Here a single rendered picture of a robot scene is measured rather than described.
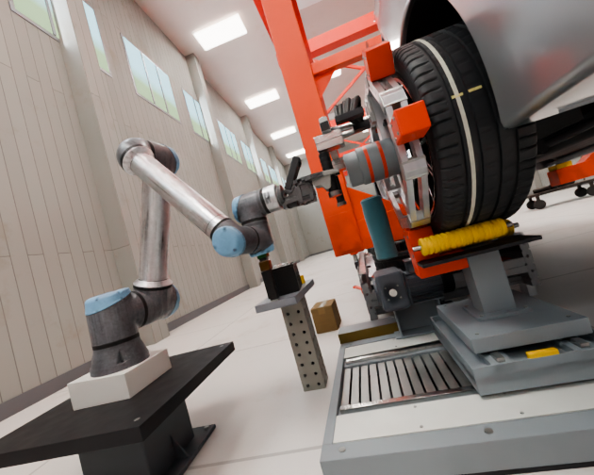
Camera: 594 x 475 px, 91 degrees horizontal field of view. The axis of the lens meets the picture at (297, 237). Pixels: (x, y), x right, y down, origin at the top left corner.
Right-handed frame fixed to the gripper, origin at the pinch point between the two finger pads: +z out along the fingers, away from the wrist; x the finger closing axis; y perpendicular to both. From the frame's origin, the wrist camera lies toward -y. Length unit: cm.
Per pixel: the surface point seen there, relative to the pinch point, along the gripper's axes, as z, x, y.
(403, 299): 12, -39, 55
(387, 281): 8, -39, 46
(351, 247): -5, -59, 28
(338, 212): -6, -60, 8
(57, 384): -287, -107, 79
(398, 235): 20, -60, 28
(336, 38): 44, -309, -243
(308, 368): -36, -30, 73
